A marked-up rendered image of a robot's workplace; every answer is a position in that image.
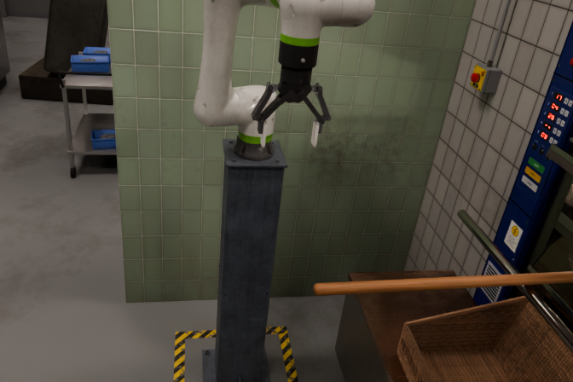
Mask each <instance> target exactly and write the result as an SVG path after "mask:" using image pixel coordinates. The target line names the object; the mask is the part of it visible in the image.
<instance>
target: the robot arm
mask: <svg viewBox="0 0 573 382"><path fill-rule="evenodd" d="M246 5H258V6H264V7H271V8H275V9H279V10H280V11H281V39H280V48H279V58H278V61H279V63H280V64H281V77H280V82H279V83H278V84H272V83H271V82H268V83H267V84H266V86H263V85H248V86H242V87H234V88H232V65H233V54H234V41H235V34H236V28H237V24H238V19H239V14H240V11H241V9H242V8H243V7H245V6H246ZM374 8H375V0H203V13H204V29H203V48H202V58H201V66H200V77H199V83H198V87H197V91H196V96H195V99H194V115H195V117H196V118H197V119H198V120H199V121H200V122H201V123H202V124H203V125H205V126H208V127H221V126H230V125H238V132H239V135H237V139H236V140H237V143H236V144H235V145H234V153H235V154H236V155H237V156H238V157H240V158H242V159H247V160H253V161H260V160H266V159H270V158H271V157H273V155H274V151H275V150H274V148H273V146H272V141H271V138H272V135H273V133H274V125H275V110H276V109H277V108H278V107H279V106H280V105H282V104H283V103H284V102H285V101H287V102H288V103H291V102H296V103H300V102H301V101H304V102H305V104H306V105H307V106H308V107H309V109H310V111H311V112H312V113H313V114H314V115H315V117H316V119H314V123H313V130H312V136H311V144H312V146H313V147H314V148H316V144H317V137H318V134H321V131H322V125H323V124H324V123H325V121H329V120H331V117H330V114H329V112H328V109H327V105H326V103H325V100H324V98H323V95H322V87H321V85H320V84H319V83H317V84H316V85H310V81H311V74H312V68H313V67H315V66H316V63H317V56H318V49H319V42H320V35H321V29H322V28H323V27H324V26H341V27H350V28H352V27H358V26H361V25H363V24H365V23H366V22H367V21H368V20H369V19H370V18H371V16H372V14H373V12H374ZM276 90H279V92H280V94H279V95H276V93H275V91H276ZM312 90H313V92H314V93H315V94H316V96H317V99H318V101H319V103H320V106H321V110H322V112H323V115H320V114H319V113H318V111H317V110H316V109H315V107H314V106H313V104H312V103H311V102H310V100H309V98H308V97H307V95H308V94H309V93H310V92H311V91H312Z"/></svg>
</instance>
